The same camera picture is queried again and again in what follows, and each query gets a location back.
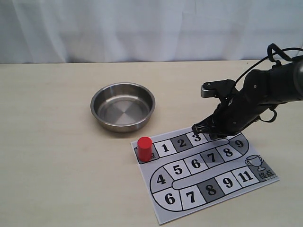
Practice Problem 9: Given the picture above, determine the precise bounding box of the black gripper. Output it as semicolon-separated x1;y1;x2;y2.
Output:
192;91;267;140

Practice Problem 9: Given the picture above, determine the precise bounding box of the red cylinder game piece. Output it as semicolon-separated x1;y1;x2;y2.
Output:
137;137;152;162

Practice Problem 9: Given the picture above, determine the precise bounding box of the round stainless steel bowl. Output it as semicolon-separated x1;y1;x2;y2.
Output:
90;82;156;133

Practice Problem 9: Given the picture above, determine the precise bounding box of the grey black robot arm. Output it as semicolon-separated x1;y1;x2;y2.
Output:
192;60;303;140

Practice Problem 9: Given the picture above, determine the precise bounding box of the paper game board sheet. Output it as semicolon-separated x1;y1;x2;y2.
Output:
138;127;279;224

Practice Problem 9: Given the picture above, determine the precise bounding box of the white backdrop curtain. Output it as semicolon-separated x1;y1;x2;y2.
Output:
0;0;303;63

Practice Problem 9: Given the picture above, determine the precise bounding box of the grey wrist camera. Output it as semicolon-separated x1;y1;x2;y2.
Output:
201;79;236;100

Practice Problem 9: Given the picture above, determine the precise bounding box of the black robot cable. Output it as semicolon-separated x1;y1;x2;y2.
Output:
222;43;303;123

